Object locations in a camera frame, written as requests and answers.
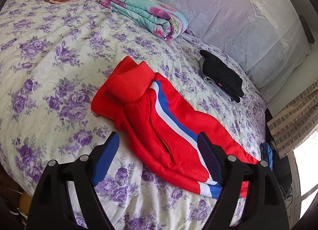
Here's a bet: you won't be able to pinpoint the folded teal floral blanket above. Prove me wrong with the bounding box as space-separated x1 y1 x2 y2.
99 0 188 41

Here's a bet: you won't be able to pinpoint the blue fleece garment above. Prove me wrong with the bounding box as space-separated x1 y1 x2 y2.
260 142 273 170

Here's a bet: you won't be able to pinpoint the red striped track pants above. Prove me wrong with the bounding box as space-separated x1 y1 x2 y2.
91 57 257 198

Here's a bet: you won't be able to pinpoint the beige checkered curtain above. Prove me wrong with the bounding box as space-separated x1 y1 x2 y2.
267 81 318 158

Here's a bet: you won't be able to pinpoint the lavender lace headboard cover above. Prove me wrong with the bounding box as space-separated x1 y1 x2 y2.
159 0 311 100

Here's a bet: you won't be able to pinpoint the folded black garment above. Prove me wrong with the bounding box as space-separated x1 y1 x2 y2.
200 50 244 103

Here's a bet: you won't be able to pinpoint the purple floral bed quilt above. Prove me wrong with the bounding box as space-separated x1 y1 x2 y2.
1 0 267 229

